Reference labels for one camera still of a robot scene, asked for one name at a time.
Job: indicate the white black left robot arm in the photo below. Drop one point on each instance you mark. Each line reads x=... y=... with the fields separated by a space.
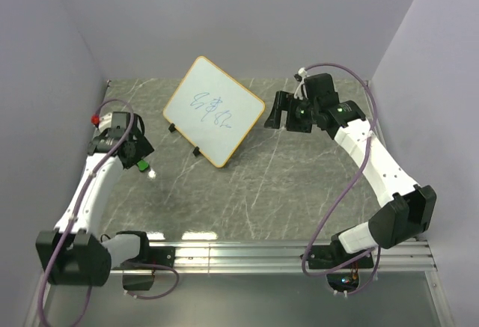
x=72 y=253

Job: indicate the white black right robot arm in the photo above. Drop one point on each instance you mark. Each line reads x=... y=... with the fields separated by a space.
x=405 y=207

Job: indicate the green black whiteboard eraser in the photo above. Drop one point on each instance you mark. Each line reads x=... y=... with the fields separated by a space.
x=142 y=165

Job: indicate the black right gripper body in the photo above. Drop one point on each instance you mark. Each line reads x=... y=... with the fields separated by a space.
x=300 y=115

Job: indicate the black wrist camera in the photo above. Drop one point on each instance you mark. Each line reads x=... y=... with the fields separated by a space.
x=321 y=88
x=120 y=120

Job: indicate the yellow framed whiteboard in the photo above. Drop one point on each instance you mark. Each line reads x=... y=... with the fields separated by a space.
x=213 y=111

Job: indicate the aluminium mounting rail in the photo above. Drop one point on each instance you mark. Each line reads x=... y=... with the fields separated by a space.
x=282 y=256

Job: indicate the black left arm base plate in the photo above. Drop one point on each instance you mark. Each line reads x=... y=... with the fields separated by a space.
x=161 y=255

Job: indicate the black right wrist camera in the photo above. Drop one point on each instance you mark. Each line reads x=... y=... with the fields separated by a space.
x=321 y=88

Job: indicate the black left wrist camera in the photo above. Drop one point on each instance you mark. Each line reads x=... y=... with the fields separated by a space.
x=120 y=120

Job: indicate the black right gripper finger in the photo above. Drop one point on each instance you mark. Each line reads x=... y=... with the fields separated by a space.
x=281 y=101
x=273 y=121

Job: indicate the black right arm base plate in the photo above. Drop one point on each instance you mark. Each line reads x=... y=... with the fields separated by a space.
x=322 y=257

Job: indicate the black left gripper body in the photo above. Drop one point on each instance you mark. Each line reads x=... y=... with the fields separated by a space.
x=141 y=149

